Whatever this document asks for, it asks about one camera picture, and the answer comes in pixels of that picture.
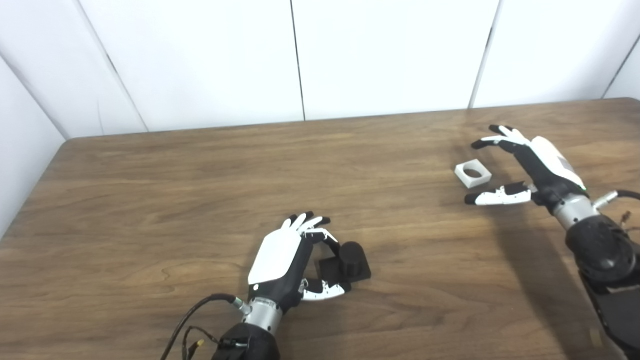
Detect black peg with square base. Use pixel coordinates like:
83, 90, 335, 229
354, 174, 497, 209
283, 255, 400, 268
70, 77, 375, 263
318, 241, 373, 285

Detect white square piece with hole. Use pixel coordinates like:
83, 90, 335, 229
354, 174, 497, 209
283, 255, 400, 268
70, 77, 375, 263
454, 159, 493, 189

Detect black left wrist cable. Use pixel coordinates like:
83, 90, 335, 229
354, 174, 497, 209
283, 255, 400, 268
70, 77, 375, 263
160, 293, 251, 360

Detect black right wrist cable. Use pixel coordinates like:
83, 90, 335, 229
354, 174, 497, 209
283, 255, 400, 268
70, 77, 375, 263
592, 189, 640, 211

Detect thin left wrist wires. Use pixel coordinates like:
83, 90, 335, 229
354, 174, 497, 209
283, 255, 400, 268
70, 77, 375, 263
181, 326, 222, 360

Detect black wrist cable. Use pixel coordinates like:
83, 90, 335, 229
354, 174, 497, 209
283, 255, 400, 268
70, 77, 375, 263
160, 293, 251, 360
592, 189, 640, 211

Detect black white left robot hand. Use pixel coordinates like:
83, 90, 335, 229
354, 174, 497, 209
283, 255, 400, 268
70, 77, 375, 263
247, 211, 352, 313

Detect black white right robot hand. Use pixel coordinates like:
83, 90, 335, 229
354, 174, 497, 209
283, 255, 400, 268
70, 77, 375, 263
464, 124, 590, 213

